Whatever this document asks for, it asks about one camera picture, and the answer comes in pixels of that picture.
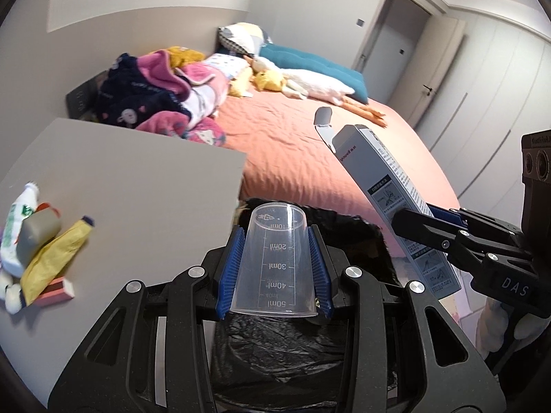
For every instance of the patchwork pillow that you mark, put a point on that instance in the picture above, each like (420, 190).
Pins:
(241, 38)

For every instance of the grey door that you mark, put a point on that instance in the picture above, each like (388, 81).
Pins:
(434, 60)

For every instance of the navy printed blanket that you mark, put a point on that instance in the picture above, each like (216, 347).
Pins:
(129, 94)

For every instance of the grey bedside table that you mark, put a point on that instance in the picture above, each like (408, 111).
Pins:
(129, 189)

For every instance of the white goose plush toy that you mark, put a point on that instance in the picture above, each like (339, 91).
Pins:
(318, 86)

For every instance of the yellow tube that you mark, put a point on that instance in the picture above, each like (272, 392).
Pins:
(51, 258)

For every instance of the pink cartoon print blanket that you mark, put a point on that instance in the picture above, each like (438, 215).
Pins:
(172, 125)

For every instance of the white tube with green label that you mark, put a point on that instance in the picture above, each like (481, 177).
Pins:
(17, 219)

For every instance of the teal pillow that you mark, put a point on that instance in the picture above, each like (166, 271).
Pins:
(310, 62)

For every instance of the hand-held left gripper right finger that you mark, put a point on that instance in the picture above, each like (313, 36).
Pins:
(319, 266)

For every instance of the white door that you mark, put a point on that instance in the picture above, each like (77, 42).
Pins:
(387, 60)

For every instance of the black bin bag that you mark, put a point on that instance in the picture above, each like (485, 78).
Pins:
(280, 352)

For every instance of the white striped blanket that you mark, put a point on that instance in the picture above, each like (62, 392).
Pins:
(202, 103)

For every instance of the yellow duck plush toy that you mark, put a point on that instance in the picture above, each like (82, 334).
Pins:
(269, 79)

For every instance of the pink fleece blanket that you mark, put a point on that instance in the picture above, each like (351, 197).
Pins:
(163, 69)

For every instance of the person's right hand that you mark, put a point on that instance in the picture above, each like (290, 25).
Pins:
(527, 329)

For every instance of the dark grey panel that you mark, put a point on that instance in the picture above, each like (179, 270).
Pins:
(81, 94)

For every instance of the pink and brown striped box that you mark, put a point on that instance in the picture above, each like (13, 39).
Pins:
(62, 290)

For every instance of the grey and white carton box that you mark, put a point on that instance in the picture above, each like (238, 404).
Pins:
(387, 172)

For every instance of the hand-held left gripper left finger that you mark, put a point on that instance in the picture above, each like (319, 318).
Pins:
(230, 266)

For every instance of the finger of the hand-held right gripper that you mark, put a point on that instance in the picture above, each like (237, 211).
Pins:
(430, 232)
(447, 215)

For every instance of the white wardrobe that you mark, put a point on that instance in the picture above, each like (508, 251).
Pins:
(495, 94)

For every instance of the white dotted pillow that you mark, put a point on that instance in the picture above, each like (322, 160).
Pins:
(226, 64)

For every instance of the bed with orange sheet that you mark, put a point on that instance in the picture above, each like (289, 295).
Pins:
(280, 146)

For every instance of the grey rectangular block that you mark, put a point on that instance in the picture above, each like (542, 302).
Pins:
(38, 230)

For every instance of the clear plastic measuring cup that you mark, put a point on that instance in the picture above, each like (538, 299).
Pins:
(275, 262)

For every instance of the yellow cloth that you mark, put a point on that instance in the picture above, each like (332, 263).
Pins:
(185, 56)

